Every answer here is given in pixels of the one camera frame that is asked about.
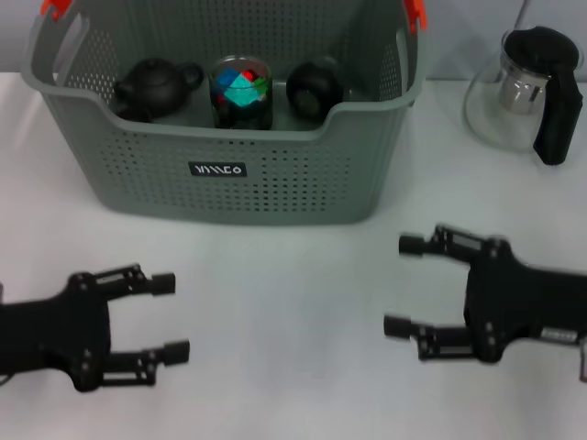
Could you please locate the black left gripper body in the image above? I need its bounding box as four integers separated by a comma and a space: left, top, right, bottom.
0, 272, 112, 393

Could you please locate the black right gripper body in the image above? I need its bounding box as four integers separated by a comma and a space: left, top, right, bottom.
461, 237, 587, 366

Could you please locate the teal square plate brick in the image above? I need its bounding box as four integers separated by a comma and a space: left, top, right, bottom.
223, 75, 263, 107

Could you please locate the blue square plate brick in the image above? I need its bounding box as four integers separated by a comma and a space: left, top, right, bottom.
215, 70, 243, 95

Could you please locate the grey perforated storage bin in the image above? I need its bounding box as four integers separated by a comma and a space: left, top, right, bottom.
20, 0, 430, 228

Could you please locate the black clay teapot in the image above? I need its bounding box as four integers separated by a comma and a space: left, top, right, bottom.
112, 58, 206, 121

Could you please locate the glass teapot black handle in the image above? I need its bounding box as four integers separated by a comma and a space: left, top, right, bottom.
462, 26, 586, 167

